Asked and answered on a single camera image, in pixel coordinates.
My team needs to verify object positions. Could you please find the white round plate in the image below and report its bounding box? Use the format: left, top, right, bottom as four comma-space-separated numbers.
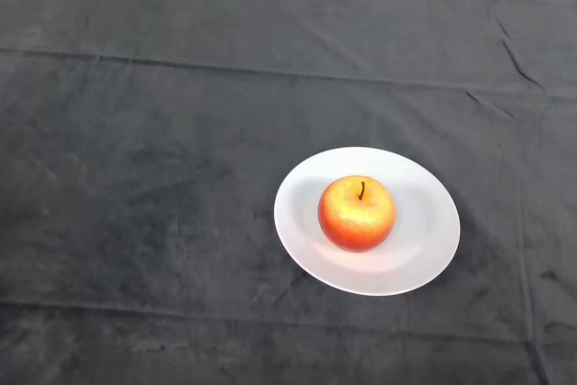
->
273, 146, 462, 298

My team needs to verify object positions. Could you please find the black cloth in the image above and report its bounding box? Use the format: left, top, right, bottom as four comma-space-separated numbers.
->
0, 0, 577, 385

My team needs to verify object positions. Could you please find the red yellow apple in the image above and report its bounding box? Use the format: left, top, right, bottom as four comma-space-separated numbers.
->
317, 175, 398, 253

